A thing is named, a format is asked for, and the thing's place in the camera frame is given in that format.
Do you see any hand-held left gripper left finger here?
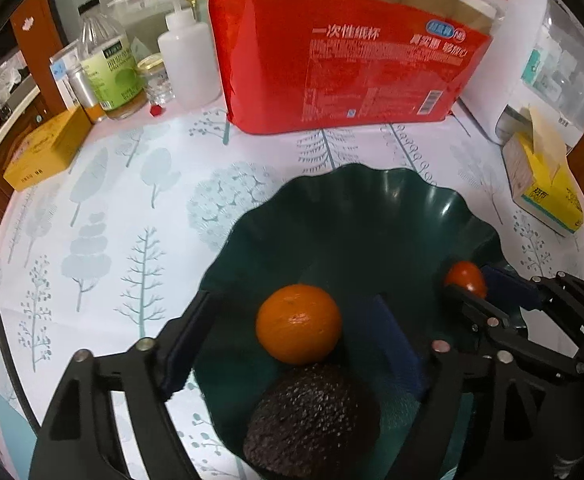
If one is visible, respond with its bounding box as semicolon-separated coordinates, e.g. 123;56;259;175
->
27;290;217;480

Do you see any small glass jar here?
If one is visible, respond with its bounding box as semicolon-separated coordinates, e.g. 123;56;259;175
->
137;53;175;106

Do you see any flat yellow box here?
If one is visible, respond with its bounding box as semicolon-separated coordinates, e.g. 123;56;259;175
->
3;105;93;192

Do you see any dark green scalloped plate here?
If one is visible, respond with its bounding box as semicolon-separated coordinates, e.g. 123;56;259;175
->
188;162;527;480

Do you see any red paper cup package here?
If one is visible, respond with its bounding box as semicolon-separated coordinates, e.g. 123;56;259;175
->
207;0;510;135

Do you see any yellow tissue box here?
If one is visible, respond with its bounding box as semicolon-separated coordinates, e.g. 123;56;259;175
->
502;105;584;237

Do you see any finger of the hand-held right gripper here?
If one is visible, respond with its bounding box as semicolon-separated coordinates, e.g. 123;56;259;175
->
444;285;584;385
480;264;584;362

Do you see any orange tangerine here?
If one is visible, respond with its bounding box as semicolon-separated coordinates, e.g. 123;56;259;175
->
255;283;343;365

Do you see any small metal can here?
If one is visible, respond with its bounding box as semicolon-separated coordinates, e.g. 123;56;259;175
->
67;66;108;123

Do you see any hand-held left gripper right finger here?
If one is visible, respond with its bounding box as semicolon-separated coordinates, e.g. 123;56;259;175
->
369;294;560;480

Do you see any white squeeze bottle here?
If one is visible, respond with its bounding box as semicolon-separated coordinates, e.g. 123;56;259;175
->
157;7;223;110

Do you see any dark avocado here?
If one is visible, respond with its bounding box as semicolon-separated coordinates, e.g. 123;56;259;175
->
243;363;381;479

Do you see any white and blue box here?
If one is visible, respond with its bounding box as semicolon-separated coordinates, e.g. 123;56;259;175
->
49;45;85;111

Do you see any black cable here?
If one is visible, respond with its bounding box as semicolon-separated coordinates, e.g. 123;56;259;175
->
0;255;40;436

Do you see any green label glass bottle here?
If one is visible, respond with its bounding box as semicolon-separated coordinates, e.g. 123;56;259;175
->
74;7;147;121

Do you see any red cherry tomato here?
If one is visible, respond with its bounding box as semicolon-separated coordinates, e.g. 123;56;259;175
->
444;260;487;298

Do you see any white clear storage box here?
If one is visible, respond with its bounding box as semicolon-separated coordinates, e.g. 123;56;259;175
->
459;0;584;146

